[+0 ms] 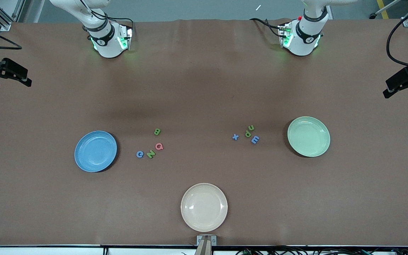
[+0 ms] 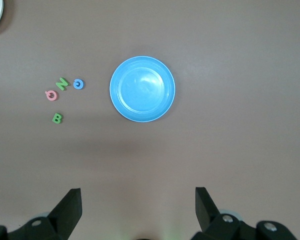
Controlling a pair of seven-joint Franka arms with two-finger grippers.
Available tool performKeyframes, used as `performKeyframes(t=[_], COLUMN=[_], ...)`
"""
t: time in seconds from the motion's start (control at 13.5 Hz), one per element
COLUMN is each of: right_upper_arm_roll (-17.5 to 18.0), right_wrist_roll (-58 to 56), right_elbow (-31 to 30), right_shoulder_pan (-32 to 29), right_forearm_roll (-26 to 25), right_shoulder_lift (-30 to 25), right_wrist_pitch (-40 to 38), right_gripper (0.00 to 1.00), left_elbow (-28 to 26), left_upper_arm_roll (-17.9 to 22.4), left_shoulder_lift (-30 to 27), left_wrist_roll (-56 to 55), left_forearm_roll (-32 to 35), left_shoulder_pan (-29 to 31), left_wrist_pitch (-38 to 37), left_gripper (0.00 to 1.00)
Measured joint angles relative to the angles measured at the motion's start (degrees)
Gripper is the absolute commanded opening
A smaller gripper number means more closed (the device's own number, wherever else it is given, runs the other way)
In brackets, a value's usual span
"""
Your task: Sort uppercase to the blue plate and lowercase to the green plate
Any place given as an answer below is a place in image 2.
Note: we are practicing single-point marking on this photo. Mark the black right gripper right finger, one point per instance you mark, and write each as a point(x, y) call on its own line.
point(210, 220)

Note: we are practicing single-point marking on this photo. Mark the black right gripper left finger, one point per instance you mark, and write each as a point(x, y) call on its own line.
point(65, 215)

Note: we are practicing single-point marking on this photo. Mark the green uppercase letter B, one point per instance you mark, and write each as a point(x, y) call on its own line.
point(57, 118)

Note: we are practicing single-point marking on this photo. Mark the blue plate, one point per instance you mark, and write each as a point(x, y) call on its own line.
point(142, 88)

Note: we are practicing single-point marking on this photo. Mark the pink uppercase letter Q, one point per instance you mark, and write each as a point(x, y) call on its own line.
point(54, 96)

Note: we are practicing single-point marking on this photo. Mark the green uppercase letter N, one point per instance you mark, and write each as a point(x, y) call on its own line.
point(62, 84)

